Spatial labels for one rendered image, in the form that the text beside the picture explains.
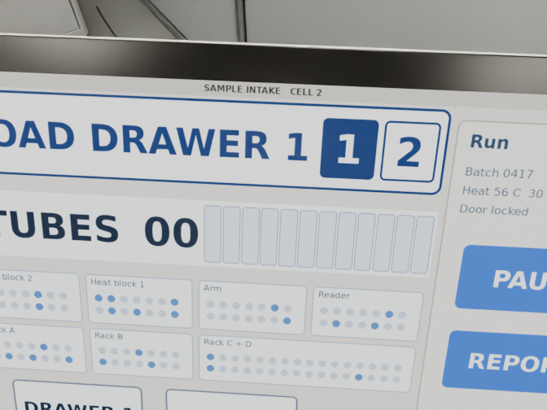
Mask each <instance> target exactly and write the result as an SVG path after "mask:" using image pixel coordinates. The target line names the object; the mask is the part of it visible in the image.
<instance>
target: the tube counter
mask: <svg viewBox="0 0 547 410"><path fill-rule="evenodd" d="M438 215H439V212H419V211H402V210H385V209H369V208H352V207H320V206H304V205H287V204H271V203H239V202H222V201H206V200H189V199H173V198H141V197H139V216H140V237H141V257H142V263H151V264H180V265H196V266H211V267H227V268H256V269H271V270H287V271H301V272H317V273H347V274H361V275H377V276H392V277H421V278H429V277H430V271H431V261H432V255H433V249H434V243H435V233H436V227H437V221H438Z"/></svg>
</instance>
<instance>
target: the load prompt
mask: <svg viewBox="0 0 547 410"><path fill-rule="evenodd" d="M452 119H453V109H448V108H429V107H392V106H373V105H354V104H335V103H316V102H280V101H261V100H242V99H223V98H187V97H168V96H149V95H130V94H93V93H74V92H55V91H36V90H17V89H0V175H12V176H29V177H62V178H78V179H95V180H112V181H145V182H161V183H178V184H195V185H227V186H244V187H261V188H278V189H294V190H327V191H344V192H361V193H377V194H410V195H427V196H441V193H442V187H443V181H444V170H445V164H446V159H447V153H448V147H449V137H450V131H451V125H452Z"/></svg>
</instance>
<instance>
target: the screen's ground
mask: <svg viewBox="0 0 547 410"><path fill-rule="evenodd" d="M0 89H17V90H36V91H55V92H74V93H93V94H130V95H149V96H168V97H187V98H223V99H242V100H261V101H280V102H298V103H335V104H354V105H373V106H392V107H429V108H448V109H453V119H452V125H451V131H450V137H449V147H448V153H447V159H446V164H445V170H444V181H443V187H442V193H441V196H427V195H410V194H377V193H361V192H344V191H327V190H294V189H278V188H261V187H244V186H227V185H195V184H178V183H161V182H145V181H112V180H95V179H78V178H62V177H29V176H12V175H0V266H3V267H18V268H48V269H62V270H77V271H92V272H108V273H136V274H152V275H167V276H182V277H211V278H226V279H241V280H256V281H285V282H300V283H315V284H331V285H346V286H374V287H390V288H405V289H420V290H427V300H426V306H425V312H424V317H423V323H422V333H421V339H420V345H419V351H418V362H417V368H416V373H415V379H414V390H413V395H393V394H379V393H365V392H352V391H338V390H313V389H300V388H286V387H272V386H246V385H233V384H220V383H206V382H180V381H167V380H153V379H140V378H127V377H100V376H87V375H74V374H60V373H35V372H21V371H7V370H0V410H15V406H14V400H13V394H12V388H11V378H22V379H35V380H48V381H62V382H88V383H101V384H114V385H127V386H143V400H144V410H164V388H165V387H167V388H180V389H193V390H219V391H233V392H246V393H259V394H272V395H298V396H299V397H300V398H299V410H547V394H533V393H519V392H505V391H492V390H466V389H453V388H440V385H441V379H442V374H443V369H444V360H445V355H446V350H447V344H448V339H449V330H450V329H459V330H474V331H488V332H502V333H517V334H545V335H547V314H540V313H525V312H497V311H482V310H467V309H453V305H454V299H455V294H456V289H457V280H458V274H459V269H460V264H461V259H462V250H463V244H479V245H496V246H526V247H543V248H547V94H508V93H489V92H470V91H451V90H431V89H393V88H374V87H355V86H335V85H297V84H279V83H259V82H240V81H201V80H183V79H163V78H144V77H124V76H87V75H67V74H48V73H28V72H0ZM139 197H141V198H173V199H189V200H206V201H222V202H239V203H271V204H287V205H304V206H320V207H352V208H369V209H385V210H402V211H419V212H439V215H438V221H437V227H436V233H435V243H434V249H433V255H432V261H431V271H430V277H429V278H421V277H392V276H377V275H361V274H347V273H317V272H301V271H287V270H271V269H256V268H227V267H211V266H196V265H180V264H151V263H142V257H141V237H140V216H139Z"/></svg>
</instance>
